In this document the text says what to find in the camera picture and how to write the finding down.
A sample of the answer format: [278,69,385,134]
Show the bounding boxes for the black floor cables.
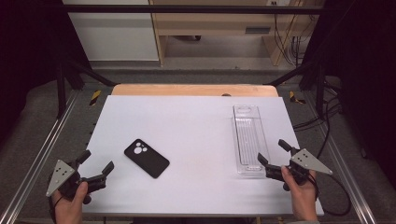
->
[291,78,344,161]

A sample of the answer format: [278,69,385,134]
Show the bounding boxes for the yellow clamp right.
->
[289,90,307,105]

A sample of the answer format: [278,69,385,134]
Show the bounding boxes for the hanging cables behind desk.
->
[273,12,316,67]

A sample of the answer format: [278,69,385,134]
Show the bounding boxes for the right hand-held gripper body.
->
[264,147,333,191]

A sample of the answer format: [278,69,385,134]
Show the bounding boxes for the black curtain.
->
[302,0,396,189]
[0,0,92,147]

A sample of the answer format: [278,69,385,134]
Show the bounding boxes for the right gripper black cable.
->
[307,172,353,217]

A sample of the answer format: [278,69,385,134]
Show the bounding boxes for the aluminium rail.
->
[302,90,378,224]
[0,89,80,224]

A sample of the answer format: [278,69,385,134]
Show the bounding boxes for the person's right hand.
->
[280,165,319,222]

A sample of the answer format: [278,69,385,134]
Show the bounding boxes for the wooden table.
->
[110,83,279,98]

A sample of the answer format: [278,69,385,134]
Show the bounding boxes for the person's left hand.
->
[50,181,90,224]

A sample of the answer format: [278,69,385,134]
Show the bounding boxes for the clear plastic package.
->
[231,104,272,178]

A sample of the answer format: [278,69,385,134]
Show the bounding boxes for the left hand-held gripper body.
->
[46,159,107,205]

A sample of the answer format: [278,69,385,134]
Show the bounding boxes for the wooden desk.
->
[148,0,322,67]

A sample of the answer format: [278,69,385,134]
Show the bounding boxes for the white board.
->
[78,94,325,217]

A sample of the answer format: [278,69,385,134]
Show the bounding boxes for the grey label on desk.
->
[244,26,272,35]

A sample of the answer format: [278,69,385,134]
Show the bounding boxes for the black horizontal frame bar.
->
[60,4,326,15]

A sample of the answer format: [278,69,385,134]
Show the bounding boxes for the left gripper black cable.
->
[47,195,64,224]

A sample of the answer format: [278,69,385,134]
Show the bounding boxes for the white cabinet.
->
[61,0,160,62]

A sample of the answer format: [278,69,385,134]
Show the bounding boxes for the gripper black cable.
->
[307,172,353,217]
[47,195,64,224]

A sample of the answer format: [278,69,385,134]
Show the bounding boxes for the black metal stand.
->
[266,60,327,118]
[55,57,117,119]

